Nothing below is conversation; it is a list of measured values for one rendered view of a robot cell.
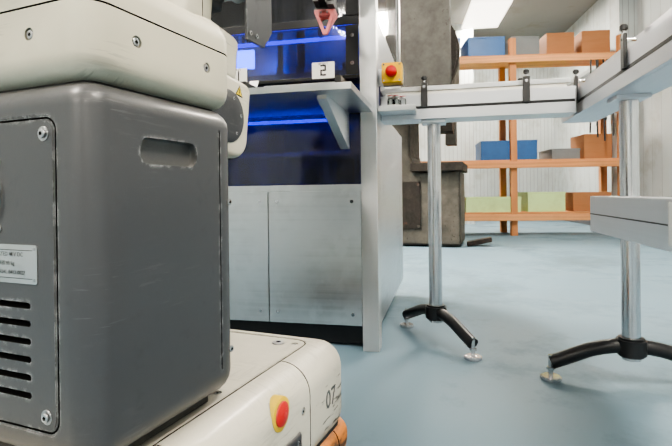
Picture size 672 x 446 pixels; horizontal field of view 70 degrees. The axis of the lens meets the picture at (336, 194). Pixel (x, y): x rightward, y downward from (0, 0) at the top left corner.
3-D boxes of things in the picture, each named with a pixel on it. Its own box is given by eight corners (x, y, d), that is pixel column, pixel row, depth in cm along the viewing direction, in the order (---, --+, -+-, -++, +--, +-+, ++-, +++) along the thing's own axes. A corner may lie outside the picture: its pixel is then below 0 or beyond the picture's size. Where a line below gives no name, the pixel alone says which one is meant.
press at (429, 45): (479, 238, 581) (477, 16, 581) (503, 251, 460) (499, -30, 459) (362, 239, 597) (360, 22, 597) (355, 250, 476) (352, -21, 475)
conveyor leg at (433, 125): (424, 318, 190) (422, 123, 190) (448, 319, 188) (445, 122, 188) (423, 324, 182) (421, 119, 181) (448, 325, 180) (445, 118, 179)
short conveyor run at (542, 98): (379, 120, 182) (379, 78, 182) (384, 125, 197) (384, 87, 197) (578, 111, 166) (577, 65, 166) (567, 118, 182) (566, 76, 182)
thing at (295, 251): (85, 283, 316) (83, 148, 316) (403, 294, 270) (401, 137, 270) (-77, 324, 218) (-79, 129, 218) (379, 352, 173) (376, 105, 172)
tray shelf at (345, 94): (204, 123, 196) (204, 118, 196) (375, 115, 181) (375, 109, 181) (128, 101, 149) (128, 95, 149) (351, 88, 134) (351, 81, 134)
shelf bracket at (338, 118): (341, 149, 175) (341, 113, 175) (349, 148, 175) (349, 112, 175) (317, 139, 142) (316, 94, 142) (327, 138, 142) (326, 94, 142)
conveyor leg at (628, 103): (609, 353, 147) (606, 100, 147) (642, 355, 145) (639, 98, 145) (619, 363, 138) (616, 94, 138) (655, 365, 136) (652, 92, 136)
